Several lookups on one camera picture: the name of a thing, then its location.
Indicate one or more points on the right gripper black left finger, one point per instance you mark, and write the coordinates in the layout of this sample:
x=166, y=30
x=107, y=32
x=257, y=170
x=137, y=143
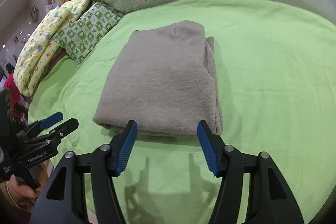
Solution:
x=63, y=197

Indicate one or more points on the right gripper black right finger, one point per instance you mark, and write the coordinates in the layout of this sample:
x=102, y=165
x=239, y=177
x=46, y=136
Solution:
x=270, y=198

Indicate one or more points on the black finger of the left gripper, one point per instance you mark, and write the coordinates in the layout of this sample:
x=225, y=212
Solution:
x=51, y=120

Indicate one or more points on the beige fleece garment brown trim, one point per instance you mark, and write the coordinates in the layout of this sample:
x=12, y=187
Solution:
x=165, y=80

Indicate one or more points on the person's left hand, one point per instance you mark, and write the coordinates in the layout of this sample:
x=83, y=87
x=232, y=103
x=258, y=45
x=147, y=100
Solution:
x=22, y=194

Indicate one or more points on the yellow floral quilt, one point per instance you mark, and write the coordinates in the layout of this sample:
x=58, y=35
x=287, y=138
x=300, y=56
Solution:
x=41, y=46

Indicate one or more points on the green patterned pillow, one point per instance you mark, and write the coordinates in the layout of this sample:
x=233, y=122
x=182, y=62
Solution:
x=80, y=37

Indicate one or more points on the green bed sheet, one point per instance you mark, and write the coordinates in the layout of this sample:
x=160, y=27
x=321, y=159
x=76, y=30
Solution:
x=276, y=78

